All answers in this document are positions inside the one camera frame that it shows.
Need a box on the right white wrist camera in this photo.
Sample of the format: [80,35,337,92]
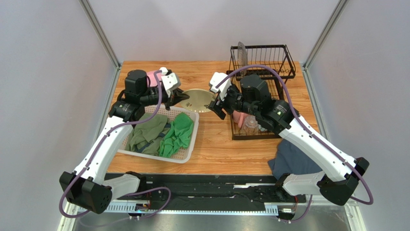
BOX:
[209,72,231,101]

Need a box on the light green bowl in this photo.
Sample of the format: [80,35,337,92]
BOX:
[258,125,269,132]

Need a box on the black wire dish rack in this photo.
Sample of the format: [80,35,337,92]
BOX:
[226,45,296,141]

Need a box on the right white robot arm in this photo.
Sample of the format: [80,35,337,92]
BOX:
[208,72,369,205]

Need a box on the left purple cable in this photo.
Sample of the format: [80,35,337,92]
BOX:
[58,70,172,220]

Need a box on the bright green cloth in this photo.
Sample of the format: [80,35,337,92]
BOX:
[159,113,194,158]

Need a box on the pink mug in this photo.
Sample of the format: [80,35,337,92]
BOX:
[232,111,249,128]

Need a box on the olive green cloth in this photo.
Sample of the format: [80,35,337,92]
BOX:
[125,114,171,156]

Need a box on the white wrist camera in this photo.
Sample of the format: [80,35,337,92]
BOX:
[209,72,231,101]
[159,67,181,97]

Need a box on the clear glass plate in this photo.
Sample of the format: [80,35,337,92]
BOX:
[237,41,248,69]

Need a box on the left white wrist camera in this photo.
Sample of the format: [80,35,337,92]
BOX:
[159,67,181,97]

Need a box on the pink plate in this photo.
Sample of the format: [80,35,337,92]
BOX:
[147,71,162,87]

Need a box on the aluminium frame rail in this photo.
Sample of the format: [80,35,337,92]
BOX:
[57,179,367,231]

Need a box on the cream patterned plate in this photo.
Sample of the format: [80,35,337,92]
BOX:
[180,89,216,113]

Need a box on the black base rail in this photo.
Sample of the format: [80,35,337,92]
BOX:
[121,174,307,212]

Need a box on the dark blue cloth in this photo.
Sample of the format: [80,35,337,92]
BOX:
[268,139,322,180]

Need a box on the white plastic basket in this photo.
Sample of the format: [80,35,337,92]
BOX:
[118,105,199,164]

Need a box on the clear glass cup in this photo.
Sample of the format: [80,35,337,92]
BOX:
[241,115,260,135]

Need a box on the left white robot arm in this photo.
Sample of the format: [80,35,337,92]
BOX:
[59,67,188,218]

